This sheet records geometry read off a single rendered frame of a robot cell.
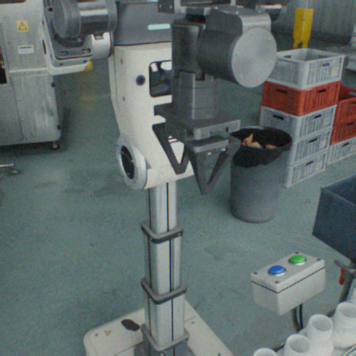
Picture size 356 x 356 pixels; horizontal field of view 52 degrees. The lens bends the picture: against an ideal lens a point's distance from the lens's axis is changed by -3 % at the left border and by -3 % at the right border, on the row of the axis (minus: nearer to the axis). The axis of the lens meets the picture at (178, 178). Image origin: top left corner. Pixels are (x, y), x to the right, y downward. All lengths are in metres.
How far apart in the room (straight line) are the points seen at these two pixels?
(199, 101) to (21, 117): 3.76
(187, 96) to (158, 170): 0.58
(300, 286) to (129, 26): 0.69
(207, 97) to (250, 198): 2.35
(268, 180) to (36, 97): 2.48
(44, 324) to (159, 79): 1.65
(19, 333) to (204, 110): 1.95
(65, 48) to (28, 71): 3.11
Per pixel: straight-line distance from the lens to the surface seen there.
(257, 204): 2.79
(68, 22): 0.73
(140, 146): 0.96
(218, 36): 0.38
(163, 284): 1.29
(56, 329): 2.21
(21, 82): 4.04
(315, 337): 0.65
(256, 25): 0.37
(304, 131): 3.32
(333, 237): 1.53
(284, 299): 0.78
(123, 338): 1.77
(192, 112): 0.44
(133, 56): 0.89
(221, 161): 0.46
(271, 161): 2.62
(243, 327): 2.15
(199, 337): 1.76
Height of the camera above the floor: 1.63
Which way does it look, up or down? 28 degrees down
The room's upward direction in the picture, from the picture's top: straight up
